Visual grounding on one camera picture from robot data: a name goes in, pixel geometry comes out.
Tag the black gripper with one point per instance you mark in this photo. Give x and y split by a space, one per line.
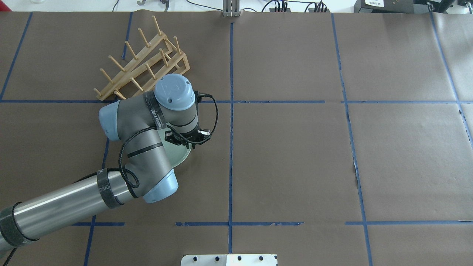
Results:
180 140

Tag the light green round plate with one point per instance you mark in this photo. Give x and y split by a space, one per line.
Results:
176 154

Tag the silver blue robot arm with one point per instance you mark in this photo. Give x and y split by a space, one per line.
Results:
142 126

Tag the wooden plate rack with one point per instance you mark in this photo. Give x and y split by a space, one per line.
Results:
161 55

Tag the white pedestal base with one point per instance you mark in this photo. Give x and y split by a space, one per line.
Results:
230 260

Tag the grey aluminium post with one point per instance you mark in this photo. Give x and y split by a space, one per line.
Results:
231 8

